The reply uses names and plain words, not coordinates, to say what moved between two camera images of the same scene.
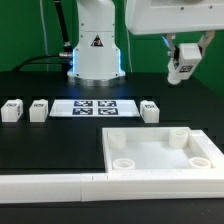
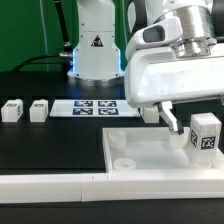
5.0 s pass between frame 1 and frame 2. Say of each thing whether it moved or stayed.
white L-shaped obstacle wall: stayed
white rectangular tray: stayed
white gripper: moved
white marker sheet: stayed
